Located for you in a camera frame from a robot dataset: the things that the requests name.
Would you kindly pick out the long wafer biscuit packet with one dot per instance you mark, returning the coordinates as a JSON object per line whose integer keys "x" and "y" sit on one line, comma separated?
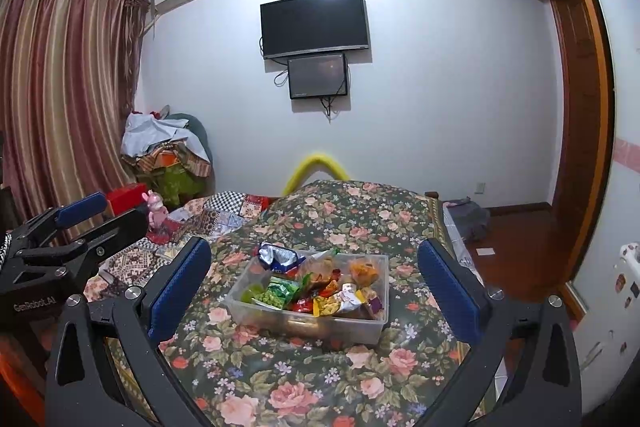
{"x": 372, "y": 304}

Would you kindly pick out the yellow curved pillow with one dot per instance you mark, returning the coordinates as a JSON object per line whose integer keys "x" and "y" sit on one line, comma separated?
{"x": 316, "y": 162}

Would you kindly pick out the red snack packet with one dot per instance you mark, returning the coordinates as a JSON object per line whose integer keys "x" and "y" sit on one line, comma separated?
{"x": 305, "y": 304}

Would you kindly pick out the brown wooden door frame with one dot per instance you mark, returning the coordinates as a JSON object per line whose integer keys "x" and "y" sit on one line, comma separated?
{"x": 587, "y": 134}

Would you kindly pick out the yellow white snack bag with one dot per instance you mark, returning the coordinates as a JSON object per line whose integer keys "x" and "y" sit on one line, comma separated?
{"x": 348, "y": 299}

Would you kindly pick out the orange crispy snack packet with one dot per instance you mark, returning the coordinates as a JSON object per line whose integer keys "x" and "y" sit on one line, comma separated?
{"x": 364, "y": 271}

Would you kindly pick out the green peas snack bag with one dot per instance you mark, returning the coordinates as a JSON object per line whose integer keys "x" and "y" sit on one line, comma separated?
{"x": 278, "y": 294}

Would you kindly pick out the red box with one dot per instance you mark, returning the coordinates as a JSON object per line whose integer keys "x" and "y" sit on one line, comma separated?
{"x": 125, "y": 198}

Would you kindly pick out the wall mounted television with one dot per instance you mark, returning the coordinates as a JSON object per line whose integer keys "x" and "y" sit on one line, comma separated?
{"x": 298, "y": 27}

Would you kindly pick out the white appliance with stickers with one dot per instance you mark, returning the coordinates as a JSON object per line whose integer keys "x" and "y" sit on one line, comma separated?
{"x": 607, "y": 338}

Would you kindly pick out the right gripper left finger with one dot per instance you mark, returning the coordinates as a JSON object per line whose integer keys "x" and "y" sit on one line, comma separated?
{"x": 83, "y": 386}

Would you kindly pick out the striped curtain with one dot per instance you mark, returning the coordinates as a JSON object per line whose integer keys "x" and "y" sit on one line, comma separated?
{"x": 69, "y": 72}

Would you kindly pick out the floral green bedspread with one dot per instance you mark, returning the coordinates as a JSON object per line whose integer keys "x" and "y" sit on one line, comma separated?
{"x": 241, "y": 376}

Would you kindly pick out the pink plush toy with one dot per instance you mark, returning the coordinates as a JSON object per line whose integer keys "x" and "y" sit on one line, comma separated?
{"x": 157, "y": 211}

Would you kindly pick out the small wall monitor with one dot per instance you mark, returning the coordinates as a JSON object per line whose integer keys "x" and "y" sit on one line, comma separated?
{"x": 317, "y": 76}

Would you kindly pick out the green jelly cup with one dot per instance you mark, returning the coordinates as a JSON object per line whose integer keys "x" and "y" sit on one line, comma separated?
{"x": 252, "y": 295}

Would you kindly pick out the blue white snack bag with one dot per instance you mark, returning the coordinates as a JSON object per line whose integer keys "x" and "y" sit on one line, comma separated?
{"x": 278, "y": 259}

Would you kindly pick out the clear bread packet green ends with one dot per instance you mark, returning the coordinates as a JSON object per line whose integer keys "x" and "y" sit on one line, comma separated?
{"x": 318, "y": 270}

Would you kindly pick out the pile of clothes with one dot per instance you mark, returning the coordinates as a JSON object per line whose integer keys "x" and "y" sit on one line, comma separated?
{"x": 169, "y": 153}

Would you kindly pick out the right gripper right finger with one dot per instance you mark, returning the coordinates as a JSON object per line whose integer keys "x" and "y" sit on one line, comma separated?
{"x": 544, "y": 389}

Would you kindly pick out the patchwork quilt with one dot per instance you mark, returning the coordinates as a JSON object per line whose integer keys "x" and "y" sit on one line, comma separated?
{"x": 209, "y": 217}

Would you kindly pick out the grey bag on floor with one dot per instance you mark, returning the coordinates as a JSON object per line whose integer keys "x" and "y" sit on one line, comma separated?
{"x": 471, "y": 220}

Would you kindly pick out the clear plastic storage bin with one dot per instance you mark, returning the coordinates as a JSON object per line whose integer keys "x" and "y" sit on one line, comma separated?
{"x": 353, "y": 327}

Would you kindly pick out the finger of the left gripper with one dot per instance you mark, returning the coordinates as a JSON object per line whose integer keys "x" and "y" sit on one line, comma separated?
{"x": 40, "y": 230}
{"x": 105, "y": 241}

